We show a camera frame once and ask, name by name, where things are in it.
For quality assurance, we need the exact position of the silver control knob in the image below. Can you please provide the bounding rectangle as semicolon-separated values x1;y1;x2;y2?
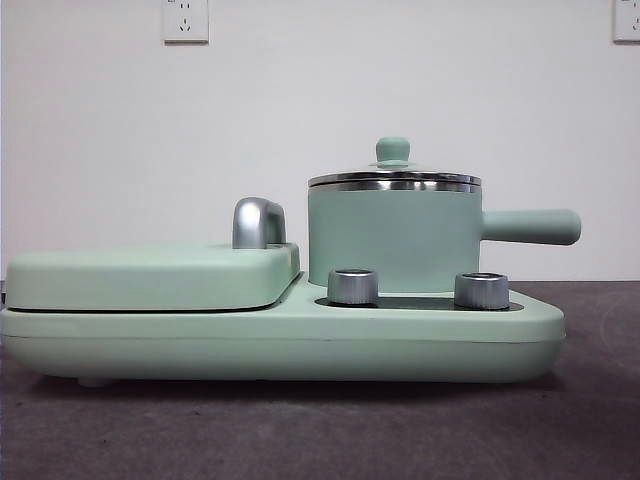
326;268;380;306
453;272;511;309

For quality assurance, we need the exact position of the glass lid with green knob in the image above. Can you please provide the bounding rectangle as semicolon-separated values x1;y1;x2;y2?
307;136;483;188

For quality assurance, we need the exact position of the white wall socket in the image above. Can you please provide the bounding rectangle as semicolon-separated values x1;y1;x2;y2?
163;0;210;45
613;0;640;44

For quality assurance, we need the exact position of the mint green breakfast machine base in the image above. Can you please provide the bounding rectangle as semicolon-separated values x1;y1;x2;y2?
0;279;567;389

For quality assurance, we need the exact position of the mint green pot with handle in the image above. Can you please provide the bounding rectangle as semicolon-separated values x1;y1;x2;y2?
307;175;583;294

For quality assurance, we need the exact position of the green griddle cover, silver handle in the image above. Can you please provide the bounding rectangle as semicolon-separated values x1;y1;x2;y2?
4;197;303;314

